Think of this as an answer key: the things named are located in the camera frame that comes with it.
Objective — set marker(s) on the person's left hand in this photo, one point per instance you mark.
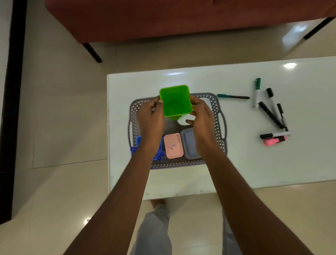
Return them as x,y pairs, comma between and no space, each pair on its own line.
151,126

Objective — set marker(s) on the person's right hand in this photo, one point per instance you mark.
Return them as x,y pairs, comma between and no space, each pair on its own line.
204,131

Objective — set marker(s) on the person's left thumb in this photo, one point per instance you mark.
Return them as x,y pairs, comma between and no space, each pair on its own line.
158,106

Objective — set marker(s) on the person's right thumb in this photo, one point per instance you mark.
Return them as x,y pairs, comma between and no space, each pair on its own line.
191,121

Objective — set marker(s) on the green plastic cup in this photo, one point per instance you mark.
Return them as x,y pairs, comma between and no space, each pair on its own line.
174,101

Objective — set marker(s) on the person's left forearm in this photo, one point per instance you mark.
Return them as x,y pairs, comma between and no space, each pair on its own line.
115,205

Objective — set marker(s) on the person's right forearm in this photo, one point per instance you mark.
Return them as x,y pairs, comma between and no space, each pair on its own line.
249,207

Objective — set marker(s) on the white plastic container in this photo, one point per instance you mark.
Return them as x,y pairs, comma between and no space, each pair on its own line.
183,119

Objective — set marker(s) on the grey plastic box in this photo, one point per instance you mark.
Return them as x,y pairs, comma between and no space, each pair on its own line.
189,145

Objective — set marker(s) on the grey perforated plastic basket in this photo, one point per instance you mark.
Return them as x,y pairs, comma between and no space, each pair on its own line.
220,123

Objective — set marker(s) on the pink plastic box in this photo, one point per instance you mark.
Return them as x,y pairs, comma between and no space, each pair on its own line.
173,145

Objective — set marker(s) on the blue plastic item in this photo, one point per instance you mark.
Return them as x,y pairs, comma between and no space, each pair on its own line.
135,147

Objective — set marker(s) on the black pen with green cap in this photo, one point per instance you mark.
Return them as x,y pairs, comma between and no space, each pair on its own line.
233,97

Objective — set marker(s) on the white marker with green cap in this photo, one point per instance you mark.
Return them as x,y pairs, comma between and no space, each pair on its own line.
256,94

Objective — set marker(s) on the thick black marker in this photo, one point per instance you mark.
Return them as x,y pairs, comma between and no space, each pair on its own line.
270,114

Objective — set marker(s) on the white marker with black cap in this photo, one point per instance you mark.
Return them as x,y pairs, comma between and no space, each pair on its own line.
273,135
271,98

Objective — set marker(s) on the black sofa leg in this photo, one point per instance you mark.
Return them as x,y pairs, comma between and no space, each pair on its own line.
91,52
319,28

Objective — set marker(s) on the pink highlighter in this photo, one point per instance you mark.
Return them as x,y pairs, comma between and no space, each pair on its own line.
274,141

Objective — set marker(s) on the thin black pen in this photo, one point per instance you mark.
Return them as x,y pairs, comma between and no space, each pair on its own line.
280,111

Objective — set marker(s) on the red sofa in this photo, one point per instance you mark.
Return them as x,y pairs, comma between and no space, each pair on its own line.
183,18

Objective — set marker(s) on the person's grey trousers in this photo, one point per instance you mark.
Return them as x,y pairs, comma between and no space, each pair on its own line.
152,233

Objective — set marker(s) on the dark door frame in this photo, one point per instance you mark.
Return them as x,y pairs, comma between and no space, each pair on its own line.
11,105

